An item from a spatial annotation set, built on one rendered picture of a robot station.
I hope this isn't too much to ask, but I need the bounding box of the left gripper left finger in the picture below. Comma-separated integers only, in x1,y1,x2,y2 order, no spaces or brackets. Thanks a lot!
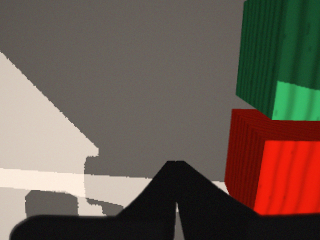
9,161,178,240

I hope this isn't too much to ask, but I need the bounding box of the dark red cube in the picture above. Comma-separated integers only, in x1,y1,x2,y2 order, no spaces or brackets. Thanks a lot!
224,109,320,214

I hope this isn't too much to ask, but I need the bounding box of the green cube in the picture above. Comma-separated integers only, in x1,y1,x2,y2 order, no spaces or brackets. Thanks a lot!
236,0,320,121

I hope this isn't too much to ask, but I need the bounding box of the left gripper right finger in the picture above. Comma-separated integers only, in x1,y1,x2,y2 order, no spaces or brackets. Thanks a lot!
176,161,320,240

